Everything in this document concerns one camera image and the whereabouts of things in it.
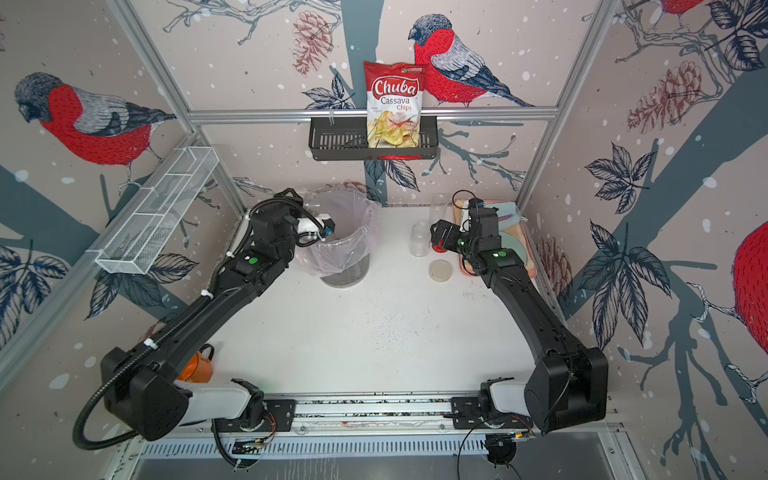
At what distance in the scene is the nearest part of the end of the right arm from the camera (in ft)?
2.03

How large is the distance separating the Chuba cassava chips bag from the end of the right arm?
0.30m

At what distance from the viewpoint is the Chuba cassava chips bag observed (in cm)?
85
